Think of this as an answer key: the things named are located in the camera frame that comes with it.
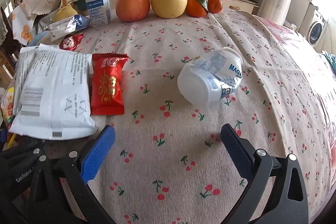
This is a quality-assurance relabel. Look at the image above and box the dining table with white cloth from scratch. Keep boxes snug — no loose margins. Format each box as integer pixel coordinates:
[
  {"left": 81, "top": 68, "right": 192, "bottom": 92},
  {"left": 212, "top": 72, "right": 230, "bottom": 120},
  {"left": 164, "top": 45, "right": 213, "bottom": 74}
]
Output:
[{"left": 12, "top": 2, "right": 40, "bottom": 46}]

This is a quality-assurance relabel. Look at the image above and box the small red candy packet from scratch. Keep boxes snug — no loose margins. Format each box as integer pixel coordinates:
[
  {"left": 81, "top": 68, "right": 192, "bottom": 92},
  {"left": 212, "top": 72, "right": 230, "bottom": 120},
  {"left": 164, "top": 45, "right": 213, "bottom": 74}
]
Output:
[{"left": 59, "top": 33, "right": 84, "bottom": 51}]

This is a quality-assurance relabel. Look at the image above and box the large yellow pear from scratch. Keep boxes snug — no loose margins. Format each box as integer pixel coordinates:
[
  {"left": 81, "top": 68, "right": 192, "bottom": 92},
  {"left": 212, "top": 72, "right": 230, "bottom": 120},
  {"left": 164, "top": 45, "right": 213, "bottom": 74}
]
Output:
[{"left": 151, "top": 0, "right": 188, "bottom": 19}]

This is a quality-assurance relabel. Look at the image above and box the orange tangerine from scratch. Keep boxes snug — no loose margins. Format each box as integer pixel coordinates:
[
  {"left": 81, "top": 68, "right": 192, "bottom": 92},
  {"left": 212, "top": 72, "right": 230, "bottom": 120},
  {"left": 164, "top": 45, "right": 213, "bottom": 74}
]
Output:
[{"left": 206, "top": 0, "right": 223, "bottom": 14}]

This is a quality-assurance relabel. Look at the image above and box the large white snack packet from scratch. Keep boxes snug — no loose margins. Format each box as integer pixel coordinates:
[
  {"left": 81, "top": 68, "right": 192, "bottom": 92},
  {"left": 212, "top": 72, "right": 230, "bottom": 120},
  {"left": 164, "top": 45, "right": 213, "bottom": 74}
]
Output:
[{"left": 8, "top": 44, "right": 96, "bottom": 140}]

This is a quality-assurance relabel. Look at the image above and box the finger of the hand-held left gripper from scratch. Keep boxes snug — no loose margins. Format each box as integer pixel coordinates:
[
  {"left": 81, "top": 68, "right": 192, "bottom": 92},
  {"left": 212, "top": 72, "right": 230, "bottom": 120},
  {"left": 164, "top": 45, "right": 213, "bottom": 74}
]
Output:
[{"left": 0, "top": 139, "right": 54, "bottom": 164}]

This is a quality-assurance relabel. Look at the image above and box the orange yellow snack packet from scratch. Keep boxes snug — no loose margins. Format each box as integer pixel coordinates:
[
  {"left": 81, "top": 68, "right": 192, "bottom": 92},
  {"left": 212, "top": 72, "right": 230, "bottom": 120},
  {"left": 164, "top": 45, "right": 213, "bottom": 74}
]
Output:
[{"left": 0, "top": 88, "right": 16, "bottom": 130}]

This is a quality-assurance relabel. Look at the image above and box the shiny foil snack packet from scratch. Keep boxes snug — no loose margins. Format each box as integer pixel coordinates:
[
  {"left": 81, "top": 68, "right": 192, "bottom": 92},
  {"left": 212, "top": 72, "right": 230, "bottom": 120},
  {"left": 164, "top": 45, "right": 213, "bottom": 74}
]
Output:
[{"left": 49, "top": 15, "right": 91, "bottom": 39}]

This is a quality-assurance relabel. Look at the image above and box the pink printed sheet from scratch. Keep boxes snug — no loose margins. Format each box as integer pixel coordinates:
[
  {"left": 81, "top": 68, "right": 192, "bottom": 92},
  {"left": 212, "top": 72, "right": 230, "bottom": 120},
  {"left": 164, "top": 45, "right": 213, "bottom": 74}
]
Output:
[{"left": 260, "top": 17, "right": 336, "bottom": 156}]

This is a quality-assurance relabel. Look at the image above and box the white bottle with blue label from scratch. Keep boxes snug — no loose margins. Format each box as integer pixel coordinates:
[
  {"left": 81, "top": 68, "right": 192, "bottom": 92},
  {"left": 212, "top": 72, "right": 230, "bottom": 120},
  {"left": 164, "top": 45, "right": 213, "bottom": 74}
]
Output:
[{"left": 84, "top": 0, "right": 112, "bottom": 28}]

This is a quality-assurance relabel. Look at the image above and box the crushed white plastic bottle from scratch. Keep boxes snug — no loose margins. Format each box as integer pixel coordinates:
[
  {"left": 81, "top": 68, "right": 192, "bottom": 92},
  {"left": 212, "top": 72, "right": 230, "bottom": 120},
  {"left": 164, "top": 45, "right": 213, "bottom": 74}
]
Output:
[{"left": 177, "top": 47, "right": 243, "bottom": 108}]

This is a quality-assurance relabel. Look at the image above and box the red snack packet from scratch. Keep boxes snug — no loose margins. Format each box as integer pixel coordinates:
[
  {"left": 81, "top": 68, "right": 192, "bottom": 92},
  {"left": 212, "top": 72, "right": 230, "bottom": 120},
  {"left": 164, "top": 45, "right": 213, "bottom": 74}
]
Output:
[{"left": 90, "top": 53, "right": 129, "bottom": 115}]

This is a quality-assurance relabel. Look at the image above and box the white washing machine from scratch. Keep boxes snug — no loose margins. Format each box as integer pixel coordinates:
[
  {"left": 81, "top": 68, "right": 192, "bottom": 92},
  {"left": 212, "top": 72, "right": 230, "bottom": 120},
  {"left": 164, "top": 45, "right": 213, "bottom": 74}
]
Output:
[{"left": 306, "top": 9, "right": 328, "bottom": 46}]

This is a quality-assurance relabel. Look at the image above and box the red apple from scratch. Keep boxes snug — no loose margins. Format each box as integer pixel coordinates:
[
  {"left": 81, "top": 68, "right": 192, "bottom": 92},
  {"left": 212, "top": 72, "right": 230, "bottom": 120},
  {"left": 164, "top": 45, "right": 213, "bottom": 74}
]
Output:
[{"left": 116, "top": 0, "right": 151, "bottom": 23}]

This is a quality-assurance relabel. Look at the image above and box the small yellow pear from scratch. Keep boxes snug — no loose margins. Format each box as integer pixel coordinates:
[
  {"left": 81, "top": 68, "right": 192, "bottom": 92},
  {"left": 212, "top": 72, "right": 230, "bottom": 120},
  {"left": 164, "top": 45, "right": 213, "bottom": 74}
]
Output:
[{"left": 52, "top": 5, "right": 79, "bottom": 23}]

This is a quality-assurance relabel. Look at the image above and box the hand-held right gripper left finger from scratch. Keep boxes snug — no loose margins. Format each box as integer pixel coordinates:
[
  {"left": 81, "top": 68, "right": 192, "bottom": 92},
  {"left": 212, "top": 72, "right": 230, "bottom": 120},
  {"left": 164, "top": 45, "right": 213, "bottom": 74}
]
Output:
[{"left": 26, "top": 125, "right": 117, "bottom": 224}]

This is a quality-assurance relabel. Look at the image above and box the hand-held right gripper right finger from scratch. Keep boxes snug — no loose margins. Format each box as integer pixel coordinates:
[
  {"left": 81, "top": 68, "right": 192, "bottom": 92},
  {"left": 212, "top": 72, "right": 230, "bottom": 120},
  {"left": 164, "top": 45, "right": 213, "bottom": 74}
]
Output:
[{"left": 220, "top": 124, "right": 309, "bottom": 224}]

